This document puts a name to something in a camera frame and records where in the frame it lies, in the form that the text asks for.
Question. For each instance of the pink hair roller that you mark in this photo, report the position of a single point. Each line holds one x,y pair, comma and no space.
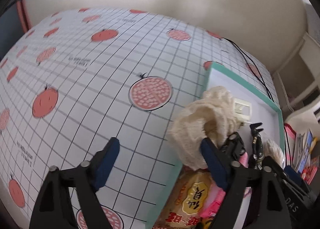
216,195

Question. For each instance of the pomegranate print bed sheet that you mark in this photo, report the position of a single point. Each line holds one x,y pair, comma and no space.
81,77

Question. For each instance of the rice cracker snack packet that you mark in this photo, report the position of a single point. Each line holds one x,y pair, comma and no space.
186,200

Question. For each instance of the teal white shallow box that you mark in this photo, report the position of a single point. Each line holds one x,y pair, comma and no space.
263,110

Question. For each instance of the black gold action figure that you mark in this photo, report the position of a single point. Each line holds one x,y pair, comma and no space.
255,161

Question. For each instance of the cream lace cloth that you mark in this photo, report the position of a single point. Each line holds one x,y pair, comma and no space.
211,117

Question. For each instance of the cotton swab bundle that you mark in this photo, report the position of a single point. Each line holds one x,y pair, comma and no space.
273,150

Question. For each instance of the cream plastic hair clip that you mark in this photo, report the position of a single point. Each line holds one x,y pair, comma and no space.
242,110

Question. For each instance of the white shelf unit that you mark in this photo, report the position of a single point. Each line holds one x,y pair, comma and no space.
297,78

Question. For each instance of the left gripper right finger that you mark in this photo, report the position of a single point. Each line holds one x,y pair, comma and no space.
267,207

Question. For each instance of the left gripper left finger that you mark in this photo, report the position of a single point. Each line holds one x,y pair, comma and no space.
53,207

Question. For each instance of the black toy car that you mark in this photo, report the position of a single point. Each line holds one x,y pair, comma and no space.
234,146

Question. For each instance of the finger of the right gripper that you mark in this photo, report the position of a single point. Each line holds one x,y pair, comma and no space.
298,202
296,178

